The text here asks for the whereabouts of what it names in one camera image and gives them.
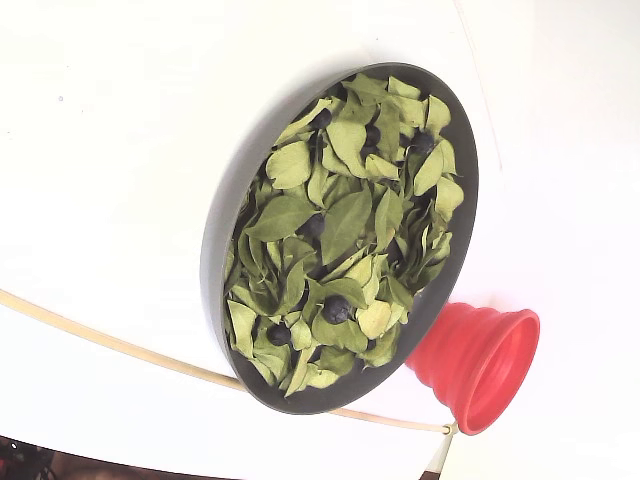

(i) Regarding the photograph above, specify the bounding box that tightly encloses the dark blueberry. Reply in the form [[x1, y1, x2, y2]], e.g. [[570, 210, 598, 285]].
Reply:
[[320, 294, 353, 325], [266, 323, 293, 347]]

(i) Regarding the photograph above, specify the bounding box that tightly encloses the pile of green leaves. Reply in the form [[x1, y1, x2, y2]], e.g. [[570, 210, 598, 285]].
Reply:
[[223, 73, 466, 399]]

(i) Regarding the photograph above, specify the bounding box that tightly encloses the dark grey round bowl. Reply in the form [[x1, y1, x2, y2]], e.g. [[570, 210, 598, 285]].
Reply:
[[199, 61, 481, 416]]

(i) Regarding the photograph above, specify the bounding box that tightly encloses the red collapsible silicone cup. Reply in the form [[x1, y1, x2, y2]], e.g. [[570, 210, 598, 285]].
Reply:
[[404, 301, 542, 436]]

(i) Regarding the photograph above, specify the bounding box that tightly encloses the long wooden dowel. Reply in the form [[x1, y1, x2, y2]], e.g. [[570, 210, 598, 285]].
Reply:
[[0, 288, 459, 435]]

